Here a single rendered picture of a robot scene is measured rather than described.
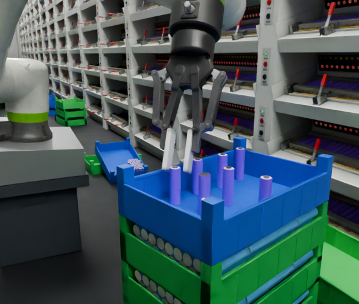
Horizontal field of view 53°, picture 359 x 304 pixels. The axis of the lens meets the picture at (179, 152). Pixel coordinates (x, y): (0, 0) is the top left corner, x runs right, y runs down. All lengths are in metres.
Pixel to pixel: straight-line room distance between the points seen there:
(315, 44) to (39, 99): 0.85
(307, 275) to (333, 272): 0.24
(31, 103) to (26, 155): 0.17
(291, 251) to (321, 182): 0.12
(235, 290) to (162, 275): 0.11
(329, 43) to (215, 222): 0.81
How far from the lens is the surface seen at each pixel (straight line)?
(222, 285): 0.48
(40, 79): 1.20
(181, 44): 0.62
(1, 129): 1.24
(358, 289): 0.90
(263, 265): 0.55
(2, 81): 1.12
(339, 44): 1.13
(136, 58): 2.52
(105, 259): 1.24
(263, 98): 1.33
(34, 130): 1.21
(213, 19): 0.64
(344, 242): 1.01
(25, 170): 1.14
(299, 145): 1.32
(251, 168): 0.75
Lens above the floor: 0.64
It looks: 15 degrees down
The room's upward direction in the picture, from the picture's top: straight up
